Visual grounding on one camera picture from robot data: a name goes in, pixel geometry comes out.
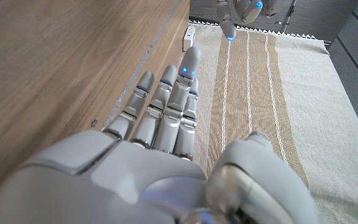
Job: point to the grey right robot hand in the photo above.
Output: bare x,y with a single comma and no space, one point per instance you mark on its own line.
135,180

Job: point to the dark grey door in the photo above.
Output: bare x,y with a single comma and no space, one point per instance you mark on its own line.
204,11

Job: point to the beige striped backdrop curtain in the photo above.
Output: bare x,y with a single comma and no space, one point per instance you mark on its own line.
322,109

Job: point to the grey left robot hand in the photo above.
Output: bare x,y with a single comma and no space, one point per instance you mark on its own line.
249,11

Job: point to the white power strip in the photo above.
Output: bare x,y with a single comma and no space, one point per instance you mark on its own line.
189,39

